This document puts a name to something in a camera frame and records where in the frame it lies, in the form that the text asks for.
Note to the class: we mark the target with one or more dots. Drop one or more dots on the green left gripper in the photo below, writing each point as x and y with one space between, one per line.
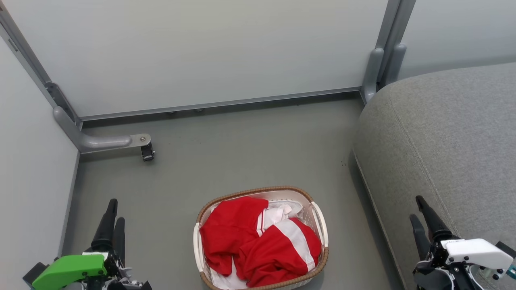
70 270

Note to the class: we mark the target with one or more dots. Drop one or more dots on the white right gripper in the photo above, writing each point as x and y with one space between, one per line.
471 251

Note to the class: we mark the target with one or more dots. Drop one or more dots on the plain red garment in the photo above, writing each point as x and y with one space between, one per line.
229 229

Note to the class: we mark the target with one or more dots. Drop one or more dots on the red shirt with white sleeves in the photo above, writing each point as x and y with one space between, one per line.
274 253

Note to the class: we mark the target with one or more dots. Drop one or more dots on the grey fabric sofa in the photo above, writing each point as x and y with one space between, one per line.
443 141

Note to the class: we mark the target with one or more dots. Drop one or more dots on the black caster wheel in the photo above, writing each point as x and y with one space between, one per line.
147 153

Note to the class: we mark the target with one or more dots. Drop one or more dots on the grey partition foot with caster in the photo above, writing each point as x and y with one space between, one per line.
92 141

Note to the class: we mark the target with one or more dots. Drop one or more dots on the white woven-rim laundry basket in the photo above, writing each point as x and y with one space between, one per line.
318 225

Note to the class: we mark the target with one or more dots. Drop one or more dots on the white garment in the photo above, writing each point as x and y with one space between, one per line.
282 211

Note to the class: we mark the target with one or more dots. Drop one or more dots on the grey partition post with braces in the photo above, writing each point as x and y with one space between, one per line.
383 60

